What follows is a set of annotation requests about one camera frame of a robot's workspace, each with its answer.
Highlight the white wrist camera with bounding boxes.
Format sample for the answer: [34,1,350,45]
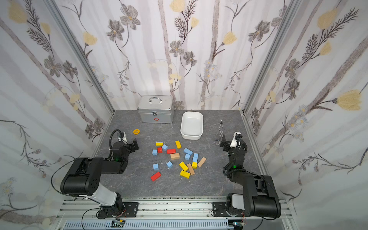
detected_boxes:
[230,132,242,148]
[117,132,127,143]

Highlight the white plastic tray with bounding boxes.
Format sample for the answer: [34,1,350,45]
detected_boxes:
[180,111,204,140]

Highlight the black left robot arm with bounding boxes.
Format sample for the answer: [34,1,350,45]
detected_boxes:
[60,129,139,219]

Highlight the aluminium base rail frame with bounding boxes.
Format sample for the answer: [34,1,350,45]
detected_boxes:
[51,196,298,230]

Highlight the silver aluminium first aid case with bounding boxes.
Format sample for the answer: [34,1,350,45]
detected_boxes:
[137,95,174,124]

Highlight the red long block front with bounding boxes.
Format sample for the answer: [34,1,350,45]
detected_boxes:
[150,172,162,182]

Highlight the yellow speckled block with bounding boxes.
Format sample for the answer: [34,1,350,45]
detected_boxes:
[180,171,191,179]

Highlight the long blue block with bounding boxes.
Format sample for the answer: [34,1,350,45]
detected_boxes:
[184,148,193,155]

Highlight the engraved wood block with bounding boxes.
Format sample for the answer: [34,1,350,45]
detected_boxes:
[187,163,195,175]

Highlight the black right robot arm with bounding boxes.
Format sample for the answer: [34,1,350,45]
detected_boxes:
[220,133,281,220]

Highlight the plain wood block right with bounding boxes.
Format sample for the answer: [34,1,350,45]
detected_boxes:
[197,157,207,167]

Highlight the metal wire tongs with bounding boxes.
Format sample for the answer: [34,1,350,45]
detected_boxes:
[214,120,225,146]

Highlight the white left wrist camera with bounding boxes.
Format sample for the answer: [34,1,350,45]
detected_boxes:
[117,132,127,143]

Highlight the yellow block centre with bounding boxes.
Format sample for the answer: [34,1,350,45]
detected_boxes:
[179,162,189,172]

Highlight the red long block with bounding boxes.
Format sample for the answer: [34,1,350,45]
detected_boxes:
[150,172,162,182]
[166,149,176,154]

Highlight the yellow long block top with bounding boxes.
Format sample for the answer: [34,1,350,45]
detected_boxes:
[175,140,182,149]

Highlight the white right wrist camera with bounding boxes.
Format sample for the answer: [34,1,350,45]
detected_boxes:
[230,132,242,148]

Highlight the natural wood block centre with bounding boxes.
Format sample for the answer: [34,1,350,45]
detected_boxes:
[170,153,180,160]

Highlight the red long block centre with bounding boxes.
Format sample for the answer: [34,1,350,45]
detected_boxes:
[166,149,176,154]

